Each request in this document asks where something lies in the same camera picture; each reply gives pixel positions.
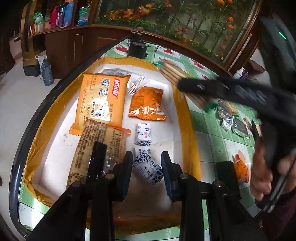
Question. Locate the green white packet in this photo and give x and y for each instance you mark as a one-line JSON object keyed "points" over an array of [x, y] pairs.
{"points": [[38, 18]]}

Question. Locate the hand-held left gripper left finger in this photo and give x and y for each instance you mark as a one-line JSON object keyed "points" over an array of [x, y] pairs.
{"points": [[127, 176]]}

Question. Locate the blue bottle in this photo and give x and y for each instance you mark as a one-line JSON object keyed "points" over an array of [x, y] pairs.
{"points": [[69, 14]]}

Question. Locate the black clamp device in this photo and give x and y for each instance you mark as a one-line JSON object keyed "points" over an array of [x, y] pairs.
{"points": [[136, 47]]}

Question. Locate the yellow-rimmed white foam tray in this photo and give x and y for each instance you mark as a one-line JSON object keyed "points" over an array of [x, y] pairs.
{"points": [[159, 129]]}

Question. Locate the green blue packet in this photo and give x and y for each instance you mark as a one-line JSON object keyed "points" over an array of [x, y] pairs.
{"points": [[83, 15]]}

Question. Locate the white spray bottle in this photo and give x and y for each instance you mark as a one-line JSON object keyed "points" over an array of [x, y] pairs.
{"points": [[237, 74]]}

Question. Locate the red bottle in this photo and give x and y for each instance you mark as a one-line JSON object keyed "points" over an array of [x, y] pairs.
{"points": [[54, 17]]}

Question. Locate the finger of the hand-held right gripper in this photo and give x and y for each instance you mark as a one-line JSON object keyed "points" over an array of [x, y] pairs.
{"points": [[208, 87]]}

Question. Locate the dark purple bottle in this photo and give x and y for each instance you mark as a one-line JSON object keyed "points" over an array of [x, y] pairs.
{"points": [[61, 16]]}

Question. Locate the person's right forearm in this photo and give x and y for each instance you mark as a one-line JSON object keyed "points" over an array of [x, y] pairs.
{"points": [[284, 220]]}

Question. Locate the grey thermos kettle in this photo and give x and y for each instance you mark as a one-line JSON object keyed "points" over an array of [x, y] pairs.
{"points": [[46, 74]]}

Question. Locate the clear plastic snack packet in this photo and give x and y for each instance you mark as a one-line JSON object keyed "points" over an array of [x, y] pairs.
{"points": [[137, 82]]}

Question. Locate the person's right hand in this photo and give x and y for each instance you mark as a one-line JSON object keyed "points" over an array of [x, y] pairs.
{"points": [[259, 176]]}

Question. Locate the white blue-patterned candy packet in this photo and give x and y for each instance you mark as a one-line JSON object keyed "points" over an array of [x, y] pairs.
{"points": [[148, 169], [143, 134]]}

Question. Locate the square green-edged cracker packet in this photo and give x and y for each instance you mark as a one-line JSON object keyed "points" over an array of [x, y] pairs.
{"points": [[229, 107]]}

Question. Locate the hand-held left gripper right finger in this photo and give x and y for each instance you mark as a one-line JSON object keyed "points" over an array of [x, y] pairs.
{"points": [[167, 176]]}

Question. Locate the silver foil snack packet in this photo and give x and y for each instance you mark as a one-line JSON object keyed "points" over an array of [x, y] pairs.
{"points": [[225, 121]]}

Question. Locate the bamboo flower painted panel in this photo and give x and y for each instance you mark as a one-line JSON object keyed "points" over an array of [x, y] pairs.
{"points": [[185, 18]]}

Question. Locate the dark wooden display cabinet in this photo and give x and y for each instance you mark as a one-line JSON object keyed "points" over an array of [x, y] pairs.
{"points": [[69, 46]]}

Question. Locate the large orange biscuit packet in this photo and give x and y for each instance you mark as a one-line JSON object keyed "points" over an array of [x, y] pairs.
{"points": [[99, 99]]}

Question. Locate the small orange snack packet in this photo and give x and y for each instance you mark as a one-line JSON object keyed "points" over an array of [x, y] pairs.
{"points": [[242, 170], [148, 102]]}

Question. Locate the long green-ended cracker packet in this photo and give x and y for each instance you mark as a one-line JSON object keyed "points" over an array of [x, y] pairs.
{"points": [[171, 71]]}

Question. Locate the tan text-printed biscuit packet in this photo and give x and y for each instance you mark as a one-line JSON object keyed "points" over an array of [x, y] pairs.
{"points": [[85, 148]]}

